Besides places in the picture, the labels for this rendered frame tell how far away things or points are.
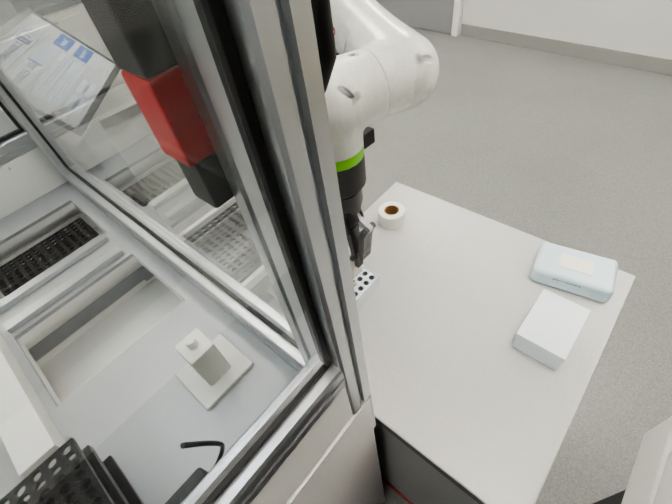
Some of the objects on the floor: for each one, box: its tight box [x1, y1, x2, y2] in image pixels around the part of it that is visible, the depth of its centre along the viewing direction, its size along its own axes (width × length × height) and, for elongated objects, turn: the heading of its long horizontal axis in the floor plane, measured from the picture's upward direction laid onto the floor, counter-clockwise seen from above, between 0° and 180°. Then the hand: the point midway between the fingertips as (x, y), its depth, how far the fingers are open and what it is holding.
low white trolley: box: [346, 182, 636, 504], centre depth 112 cm, size 58×62×76 cm
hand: (350, 260), depth 79 cm, fingers closed
